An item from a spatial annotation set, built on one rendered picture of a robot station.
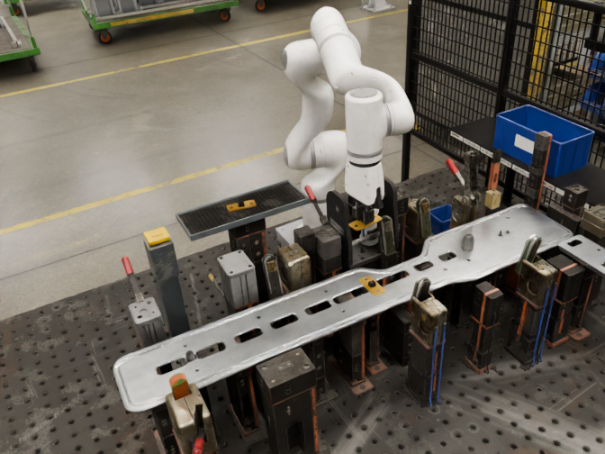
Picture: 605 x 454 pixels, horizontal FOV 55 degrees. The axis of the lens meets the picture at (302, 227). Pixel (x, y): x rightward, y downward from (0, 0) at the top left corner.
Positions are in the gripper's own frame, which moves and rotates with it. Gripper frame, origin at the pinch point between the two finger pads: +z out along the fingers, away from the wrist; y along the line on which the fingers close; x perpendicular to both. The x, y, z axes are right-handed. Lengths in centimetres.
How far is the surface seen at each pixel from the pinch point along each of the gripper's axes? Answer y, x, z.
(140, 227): -233, 3, 124
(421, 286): 14.7, 6.0, 17.1
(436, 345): 20.7, 6.2, 33.4
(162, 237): -38, -40, 9
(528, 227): 7, 59, 26
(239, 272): -17.2, -28.6, 14.6
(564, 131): -13, 103, 15
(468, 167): -10, 50, 9
